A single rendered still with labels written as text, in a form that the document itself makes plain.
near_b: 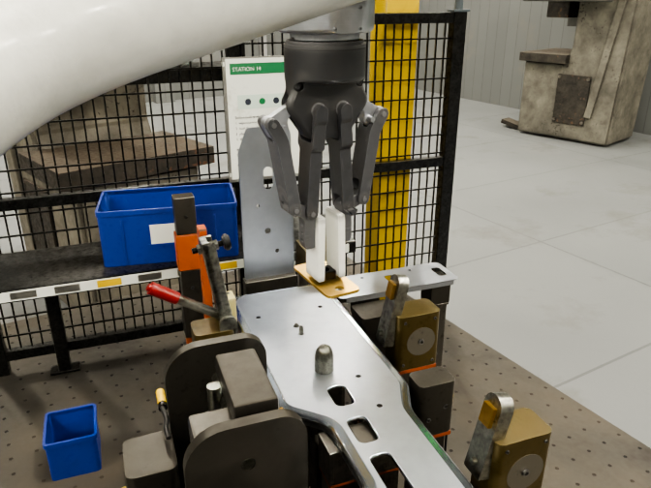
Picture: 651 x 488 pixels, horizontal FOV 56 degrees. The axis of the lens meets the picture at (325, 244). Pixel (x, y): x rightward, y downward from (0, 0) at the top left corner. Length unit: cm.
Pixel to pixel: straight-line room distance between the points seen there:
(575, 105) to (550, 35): 198
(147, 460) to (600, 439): 102
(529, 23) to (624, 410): 740
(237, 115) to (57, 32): 128
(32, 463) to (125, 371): 34
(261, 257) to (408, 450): 62
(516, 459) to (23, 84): 77
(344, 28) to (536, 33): 902
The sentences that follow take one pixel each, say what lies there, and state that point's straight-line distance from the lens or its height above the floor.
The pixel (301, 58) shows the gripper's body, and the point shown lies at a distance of 55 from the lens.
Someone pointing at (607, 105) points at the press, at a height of 47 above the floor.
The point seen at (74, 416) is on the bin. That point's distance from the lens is 143.
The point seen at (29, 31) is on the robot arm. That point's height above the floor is 158.
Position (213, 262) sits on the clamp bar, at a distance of 103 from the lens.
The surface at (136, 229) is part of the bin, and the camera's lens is 140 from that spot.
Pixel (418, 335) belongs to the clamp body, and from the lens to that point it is 116.
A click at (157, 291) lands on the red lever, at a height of 114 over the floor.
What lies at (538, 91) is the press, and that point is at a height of 53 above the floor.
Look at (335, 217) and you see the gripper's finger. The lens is 61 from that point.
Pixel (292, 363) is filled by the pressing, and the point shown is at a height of 100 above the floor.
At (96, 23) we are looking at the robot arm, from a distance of 30.
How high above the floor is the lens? 159
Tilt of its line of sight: 22 degrees down
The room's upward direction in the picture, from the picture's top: straight up
